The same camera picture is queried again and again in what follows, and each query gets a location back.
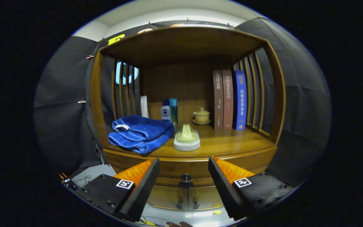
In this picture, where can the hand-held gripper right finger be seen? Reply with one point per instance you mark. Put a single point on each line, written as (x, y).
(222, 187)

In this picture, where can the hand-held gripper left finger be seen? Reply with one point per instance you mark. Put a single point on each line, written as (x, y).
(143, 189)

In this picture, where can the wooden cabinet door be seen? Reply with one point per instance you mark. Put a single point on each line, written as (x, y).
(165, 198)
(205, 198)

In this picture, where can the wooden countertop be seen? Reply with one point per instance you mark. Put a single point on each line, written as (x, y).
(225, 142)

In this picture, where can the wooden cabinet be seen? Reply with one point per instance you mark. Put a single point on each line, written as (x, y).
(181, 47)

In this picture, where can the blue folded towel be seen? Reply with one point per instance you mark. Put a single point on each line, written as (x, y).
(137, 132)

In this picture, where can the beige lidded teacup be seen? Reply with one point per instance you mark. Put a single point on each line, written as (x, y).
(201, 117)

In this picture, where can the white bottle with blue cap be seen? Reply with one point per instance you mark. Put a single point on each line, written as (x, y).
(165, 113)

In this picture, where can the white tube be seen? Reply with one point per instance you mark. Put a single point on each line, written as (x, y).
(144, 107)

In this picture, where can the teal bottle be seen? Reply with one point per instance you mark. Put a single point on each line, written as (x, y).
(174, 110)

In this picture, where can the dark brown book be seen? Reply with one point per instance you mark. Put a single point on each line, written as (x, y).
(218, 101)

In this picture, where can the reddish brown book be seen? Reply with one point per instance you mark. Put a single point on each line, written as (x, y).
(227, 101)

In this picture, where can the blue book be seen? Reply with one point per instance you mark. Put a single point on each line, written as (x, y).
(240, 101)

